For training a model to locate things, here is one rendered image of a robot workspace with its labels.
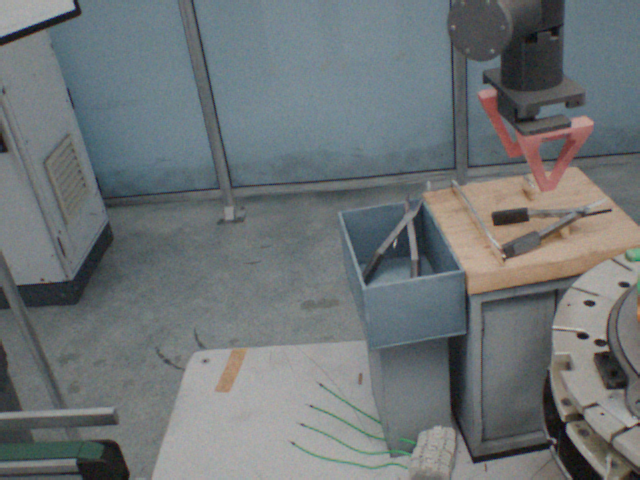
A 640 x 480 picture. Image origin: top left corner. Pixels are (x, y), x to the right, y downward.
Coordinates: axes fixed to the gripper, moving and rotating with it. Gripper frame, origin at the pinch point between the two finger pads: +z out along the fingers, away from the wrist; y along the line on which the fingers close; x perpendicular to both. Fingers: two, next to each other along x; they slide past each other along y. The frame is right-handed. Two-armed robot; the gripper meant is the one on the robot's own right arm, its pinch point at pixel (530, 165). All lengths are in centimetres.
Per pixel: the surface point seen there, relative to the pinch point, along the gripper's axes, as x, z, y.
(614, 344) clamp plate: -2.4, 4.8, 22.5
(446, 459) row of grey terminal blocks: -12.8, 33.0, 6.6
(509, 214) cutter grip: -1.5, 6.8, -2.3
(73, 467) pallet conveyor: -62, 39, -11
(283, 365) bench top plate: -30, 36, -20
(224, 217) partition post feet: -51, 114, -213
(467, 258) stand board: -7.7, 8.3, 2.0
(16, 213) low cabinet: -117, 71, -168
